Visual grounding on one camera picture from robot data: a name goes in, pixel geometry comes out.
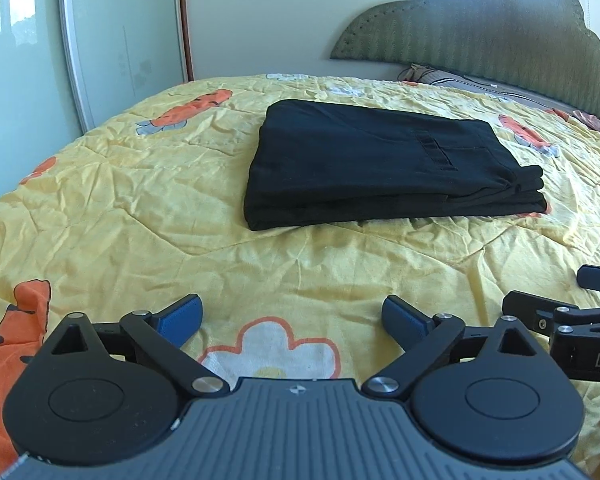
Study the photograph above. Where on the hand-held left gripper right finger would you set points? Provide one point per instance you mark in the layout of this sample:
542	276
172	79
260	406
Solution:
405	324

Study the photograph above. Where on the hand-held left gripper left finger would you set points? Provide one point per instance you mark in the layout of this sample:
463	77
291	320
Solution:
180	321

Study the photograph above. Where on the black pants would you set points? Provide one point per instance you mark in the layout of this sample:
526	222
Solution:
380	160

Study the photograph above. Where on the yellow floral bedspread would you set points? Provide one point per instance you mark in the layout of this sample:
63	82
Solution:
130	200

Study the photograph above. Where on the grey pillow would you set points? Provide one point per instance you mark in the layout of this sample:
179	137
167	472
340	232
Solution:
485	85

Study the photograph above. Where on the green padded headboard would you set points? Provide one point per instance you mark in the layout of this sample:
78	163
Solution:
480	25

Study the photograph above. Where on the white framed wardrobe door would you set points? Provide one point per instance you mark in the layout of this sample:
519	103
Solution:
125	45

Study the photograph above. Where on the glossy white wardrobe panel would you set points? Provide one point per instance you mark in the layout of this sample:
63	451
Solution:
15	70

